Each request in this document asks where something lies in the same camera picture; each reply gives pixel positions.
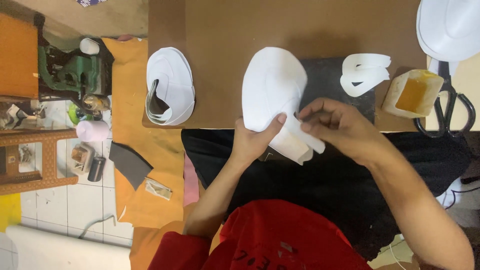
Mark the black cylindrical can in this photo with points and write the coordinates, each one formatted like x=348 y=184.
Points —
x=96 y=169

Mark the white thread cone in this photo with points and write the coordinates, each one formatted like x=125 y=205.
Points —
x=89 y=46

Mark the person's right hand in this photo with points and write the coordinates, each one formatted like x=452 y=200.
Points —
x=345 y=129

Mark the orange leather sheet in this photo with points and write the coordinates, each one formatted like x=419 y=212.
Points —
x=146 y=165

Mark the red shirt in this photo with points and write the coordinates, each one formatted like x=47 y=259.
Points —
x=270 y=240

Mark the pile of large white panels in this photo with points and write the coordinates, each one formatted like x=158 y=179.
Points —
x=448 y=28

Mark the white curved strip cutouts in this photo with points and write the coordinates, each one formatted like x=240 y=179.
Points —
x=365 y=77

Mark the brown work board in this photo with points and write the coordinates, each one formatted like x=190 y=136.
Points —
x=225 y=33

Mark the grey fabric piece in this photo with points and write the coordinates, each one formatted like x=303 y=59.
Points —
x=129 y=163

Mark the white shoe piece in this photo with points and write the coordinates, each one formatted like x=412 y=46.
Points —
x=272 y=86

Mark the small box of oddments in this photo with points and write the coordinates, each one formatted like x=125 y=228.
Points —
x=81 y=157

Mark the black scissors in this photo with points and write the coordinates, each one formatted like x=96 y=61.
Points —
x=448 y=108

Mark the small crumpled clear packet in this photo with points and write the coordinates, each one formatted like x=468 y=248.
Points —
x=159 y=189

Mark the white material roll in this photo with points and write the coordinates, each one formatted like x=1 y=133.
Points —
x=67 y=251

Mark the amber glass jar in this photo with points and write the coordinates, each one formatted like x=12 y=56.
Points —
x=95 y=102

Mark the brown plastic stool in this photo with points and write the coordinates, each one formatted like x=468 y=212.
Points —
x=47 y=140

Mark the white tub of yellow glue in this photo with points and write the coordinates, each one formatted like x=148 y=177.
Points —
x=412 y=93

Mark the stack of white cut sheets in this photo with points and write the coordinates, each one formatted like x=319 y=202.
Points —
x=172 y=80

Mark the orange wooden table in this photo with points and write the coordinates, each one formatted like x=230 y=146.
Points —
x=17 y=56

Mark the pink thread spool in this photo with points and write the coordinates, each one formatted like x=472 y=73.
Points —
x=93 y=131

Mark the pink material strip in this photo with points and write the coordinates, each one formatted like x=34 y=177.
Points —
x=190 y=182

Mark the person's left hand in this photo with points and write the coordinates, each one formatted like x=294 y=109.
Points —
x=247 y=144

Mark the black stone slab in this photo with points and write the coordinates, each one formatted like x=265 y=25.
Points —
x=333 y=80

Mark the green round container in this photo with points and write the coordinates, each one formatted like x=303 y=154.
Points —
x=77 y=114

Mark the green metal machine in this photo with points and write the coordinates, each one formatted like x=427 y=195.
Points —
x=73 y=73

